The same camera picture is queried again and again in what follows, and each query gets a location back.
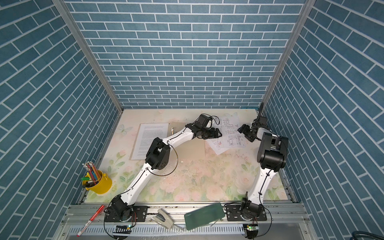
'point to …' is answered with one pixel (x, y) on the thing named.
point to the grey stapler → (164, 218)
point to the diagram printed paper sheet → (231, 137)
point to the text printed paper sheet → (146, 134)
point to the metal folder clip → (172, 129)
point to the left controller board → (123, 229)
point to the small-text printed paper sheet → (216, 144)
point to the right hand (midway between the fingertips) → (241, 130)
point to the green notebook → (203, 216)
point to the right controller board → (252, 230)
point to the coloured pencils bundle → (93, 175)
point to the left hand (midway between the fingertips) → (218, 136)
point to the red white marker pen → (99, 210)
